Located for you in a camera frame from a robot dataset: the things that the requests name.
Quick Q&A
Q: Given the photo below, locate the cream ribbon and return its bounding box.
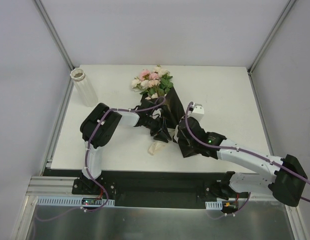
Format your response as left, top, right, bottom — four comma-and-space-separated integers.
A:
147, 128, 176, 156

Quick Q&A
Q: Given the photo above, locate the pink and white flower bouquet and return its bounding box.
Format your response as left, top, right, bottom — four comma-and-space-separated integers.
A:
131, 65, 174, 100

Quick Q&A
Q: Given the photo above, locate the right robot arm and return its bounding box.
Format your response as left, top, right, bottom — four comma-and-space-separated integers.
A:
175, 117, 308, 207

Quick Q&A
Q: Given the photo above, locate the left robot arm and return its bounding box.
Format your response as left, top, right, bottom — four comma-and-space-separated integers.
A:
79, 100, 172, 195

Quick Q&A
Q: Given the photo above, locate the white ribbed vase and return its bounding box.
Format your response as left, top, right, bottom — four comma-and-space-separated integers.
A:
70, 68, 98, 107

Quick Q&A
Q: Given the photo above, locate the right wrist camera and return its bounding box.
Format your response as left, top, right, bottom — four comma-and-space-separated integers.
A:
189, 103, 205, 122

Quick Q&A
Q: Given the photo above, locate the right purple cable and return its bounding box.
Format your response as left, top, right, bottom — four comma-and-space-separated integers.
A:
184, 101, 310, 220

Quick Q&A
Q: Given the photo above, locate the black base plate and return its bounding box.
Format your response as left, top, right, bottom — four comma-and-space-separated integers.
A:
43, 169, 248, 209

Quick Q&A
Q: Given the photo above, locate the right white cable duct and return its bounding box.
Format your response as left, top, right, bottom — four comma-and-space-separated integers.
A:
205, 200, 223, 211

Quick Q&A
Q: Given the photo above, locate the white cable duct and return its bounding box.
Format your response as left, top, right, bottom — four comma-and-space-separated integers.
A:
205, 200, 223, 211
37, 196, 115, 208

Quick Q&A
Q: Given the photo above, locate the left white cable duct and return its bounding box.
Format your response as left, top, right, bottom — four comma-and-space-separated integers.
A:
37, 196, 115, 208

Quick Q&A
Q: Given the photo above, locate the aluminium rail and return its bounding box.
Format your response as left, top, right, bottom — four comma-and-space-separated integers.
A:
26, 175, 82, 196

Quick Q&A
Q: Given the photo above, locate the left aluminium frame post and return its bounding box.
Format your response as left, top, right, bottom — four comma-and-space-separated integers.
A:
32, 0, 75, 70

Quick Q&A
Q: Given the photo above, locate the aluminium frame post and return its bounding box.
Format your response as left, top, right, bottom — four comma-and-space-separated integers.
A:
32, 0, 75, 70
247, 0, 298, 76

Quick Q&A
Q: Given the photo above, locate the right aluminium frame post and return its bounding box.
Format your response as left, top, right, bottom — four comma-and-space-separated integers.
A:
247, 0, 298, 76

